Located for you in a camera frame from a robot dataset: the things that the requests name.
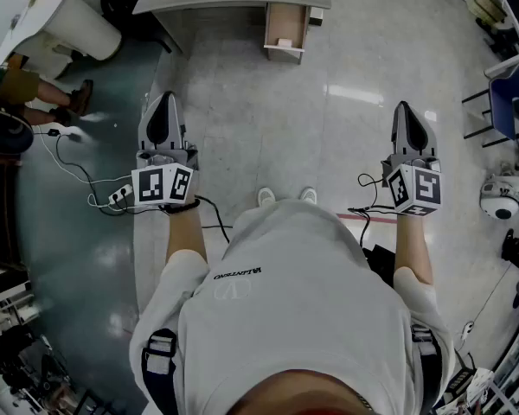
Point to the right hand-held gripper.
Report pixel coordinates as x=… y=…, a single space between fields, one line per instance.
x=424 y=186

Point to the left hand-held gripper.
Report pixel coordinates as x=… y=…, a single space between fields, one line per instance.
x=155 y=186

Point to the small pale item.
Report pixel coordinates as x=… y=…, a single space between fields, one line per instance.
x=284 y=42

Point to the wooden desk drawer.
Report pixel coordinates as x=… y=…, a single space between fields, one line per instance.
x=285 y=20

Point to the person's left forearm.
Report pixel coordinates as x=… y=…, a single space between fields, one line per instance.
x=186 y=236

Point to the person's right forearm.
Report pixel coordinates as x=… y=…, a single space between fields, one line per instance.
x=411 y=244

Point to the white power strip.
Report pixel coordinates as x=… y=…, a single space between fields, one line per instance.
x=121 y=195

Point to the black wristband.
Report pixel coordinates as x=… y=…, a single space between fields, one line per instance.
x=179 y=208

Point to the blue chair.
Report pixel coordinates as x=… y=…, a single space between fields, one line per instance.
x=510 y=102

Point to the black power adapter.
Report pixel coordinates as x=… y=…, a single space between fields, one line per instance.
x=53 y=132

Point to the white round device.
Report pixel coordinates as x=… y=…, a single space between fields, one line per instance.
x=501 y=199

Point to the person's white right shoe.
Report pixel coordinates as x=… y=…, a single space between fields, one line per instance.
x=308 y=194

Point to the person's white shoe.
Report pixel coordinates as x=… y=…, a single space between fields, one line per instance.
x=308 y=194
x=266 y=196

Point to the person's white left shoe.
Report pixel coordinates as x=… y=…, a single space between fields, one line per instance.
x=266 y=196

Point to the black backpack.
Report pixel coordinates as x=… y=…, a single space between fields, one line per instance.
x=121 y=2

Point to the black floor bag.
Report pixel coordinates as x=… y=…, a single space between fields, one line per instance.
x=380 y=264

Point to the white round table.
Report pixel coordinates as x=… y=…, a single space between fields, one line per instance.
x=69 y=20

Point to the small white box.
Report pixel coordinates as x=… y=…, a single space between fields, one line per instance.
x=316 y=15

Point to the black round stool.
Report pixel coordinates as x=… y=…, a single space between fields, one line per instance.
x=4 y=132

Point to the brown wooden cabinet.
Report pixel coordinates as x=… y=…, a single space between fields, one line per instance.
x=0 y=214

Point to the person's white t-shirt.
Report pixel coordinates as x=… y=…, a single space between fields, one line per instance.
x=294 y=301

